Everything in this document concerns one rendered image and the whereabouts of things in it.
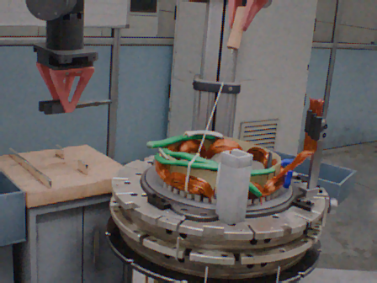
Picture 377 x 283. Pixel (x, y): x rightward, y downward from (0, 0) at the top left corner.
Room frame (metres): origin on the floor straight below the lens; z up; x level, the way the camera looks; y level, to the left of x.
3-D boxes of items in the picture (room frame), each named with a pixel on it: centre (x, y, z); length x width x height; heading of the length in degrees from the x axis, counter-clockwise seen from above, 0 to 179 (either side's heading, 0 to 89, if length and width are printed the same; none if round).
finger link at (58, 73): (0.80, 0.20, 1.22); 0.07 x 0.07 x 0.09; 40
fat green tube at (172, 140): (0.78, 0.01, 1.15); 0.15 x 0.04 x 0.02; 133
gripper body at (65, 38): (0.80, 0.20, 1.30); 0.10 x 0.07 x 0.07; 40
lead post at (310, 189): (0.74, -0.19, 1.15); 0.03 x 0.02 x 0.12; 125
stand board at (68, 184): (0.85, 0.22, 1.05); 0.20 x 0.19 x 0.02; 130
